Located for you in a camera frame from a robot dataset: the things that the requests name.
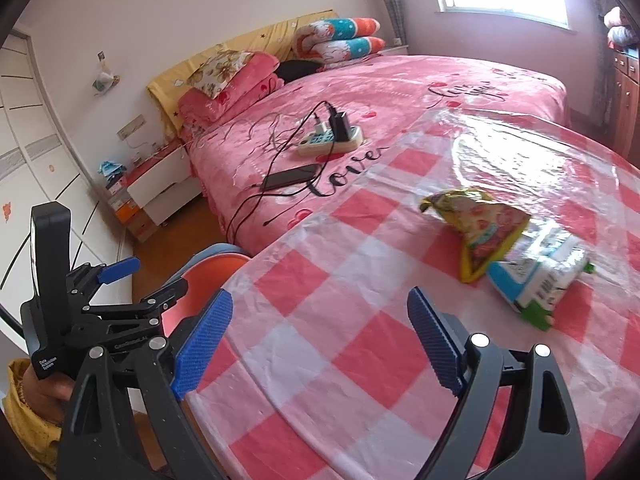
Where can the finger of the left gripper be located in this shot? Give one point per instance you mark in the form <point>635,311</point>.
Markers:
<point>155,304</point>
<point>118,270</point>

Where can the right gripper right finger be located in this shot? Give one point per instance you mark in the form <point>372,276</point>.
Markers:
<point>539,438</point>

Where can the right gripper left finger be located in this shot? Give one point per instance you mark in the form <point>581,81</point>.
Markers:
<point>100,439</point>

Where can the white blue wrapper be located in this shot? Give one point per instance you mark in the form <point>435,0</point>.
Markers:
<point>536,278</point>

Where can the yellow green snack bag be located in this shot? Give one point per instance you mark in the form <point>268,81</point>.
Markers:
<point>489,228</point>

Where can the pink trash bin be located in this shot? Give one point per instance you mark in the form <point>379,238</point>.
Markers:
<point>204,278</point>

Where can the left hand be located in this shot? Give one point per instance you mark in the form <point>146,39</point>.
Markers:
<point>47,397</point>

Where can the orange storage boxes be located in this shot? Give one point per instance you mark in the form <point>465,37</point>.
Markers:
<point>129,213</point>

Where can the blue cushioned stool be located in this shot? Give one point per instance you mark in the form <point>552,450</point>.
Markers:
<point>210,251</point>

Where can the white nightstand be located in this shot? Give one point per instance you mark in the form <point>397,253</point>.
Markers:
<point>163,184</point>

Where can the white wardrobe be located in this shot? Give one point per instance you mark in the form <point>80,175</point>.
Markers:
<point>37,166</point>

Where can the red checkered tablecloth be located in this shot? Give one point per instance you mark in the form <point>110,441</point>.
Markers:
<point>467,308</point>

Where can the pink bed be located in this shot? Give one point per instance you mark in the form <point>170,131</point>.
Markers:
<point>383,96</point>

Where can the black smartphone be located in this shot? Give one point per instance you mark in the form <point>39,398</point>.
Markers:
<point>293,176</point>

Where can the yellow wooden headboard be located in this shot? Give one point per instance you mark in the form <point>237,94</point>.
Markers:
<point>277,39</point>

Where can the floral pillow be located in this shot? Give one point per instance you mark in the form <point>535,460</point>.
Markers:
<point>214,75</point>

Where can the white power strip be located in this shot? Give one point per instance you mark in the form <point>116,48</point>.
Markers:
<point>323,143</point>

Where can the white charger plug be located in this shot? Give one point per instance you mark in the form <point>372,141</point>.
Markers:
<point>320,126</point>

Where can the pink folded blanket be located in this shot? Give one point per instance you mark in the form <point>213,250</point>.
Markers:
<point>254,81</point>

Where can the black charger adapter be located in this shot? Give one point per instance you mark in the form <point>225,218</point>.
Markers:
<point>340,126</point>

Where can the lower rolled colourful quilt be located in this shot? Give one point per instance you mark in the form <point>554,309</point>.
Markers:
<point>337,51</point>

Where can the rolled colourful quilt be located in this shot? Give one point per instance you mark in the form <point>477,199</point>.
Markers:
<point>337,51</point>
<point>329,29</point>

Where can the upper rolled colourful quilt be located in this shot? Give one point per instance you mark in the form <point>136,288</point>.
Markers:
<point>329,29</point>

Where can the brown wooden cabinet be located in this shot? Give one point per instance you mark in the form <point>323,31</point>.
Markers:
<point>625,119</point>

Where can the folded blankets on cabinet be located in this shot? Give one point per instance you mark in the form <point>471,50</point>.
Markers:
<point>620,33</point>

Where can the wall socket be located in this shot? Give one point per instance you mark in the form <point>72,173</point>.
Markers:
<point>131,127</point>

